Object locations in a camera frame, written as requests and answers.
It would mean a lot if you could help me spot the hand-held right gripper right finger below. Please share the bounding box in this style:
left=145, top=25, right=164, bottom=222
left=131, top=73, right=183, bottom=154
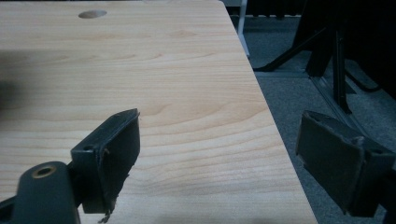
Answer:
left=295, top=109, right=396, bottom=218

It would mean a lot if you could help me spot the black metal stand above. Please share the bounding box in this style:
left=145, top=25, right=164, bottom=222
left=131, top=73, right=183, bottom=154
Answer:
left=252, top=0, right=396, bottom=115

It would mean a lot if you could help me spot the white table leg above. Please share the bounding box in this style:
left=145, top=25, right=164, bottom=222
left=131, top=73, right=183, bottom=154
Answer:
left=222, top=0, right=251, bottom=59

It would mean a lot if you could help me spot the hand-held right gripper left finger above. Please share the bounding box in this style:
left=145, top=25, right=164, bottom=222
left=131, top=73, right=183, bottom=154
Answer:
left=70, top=107, right=141, bottom=224

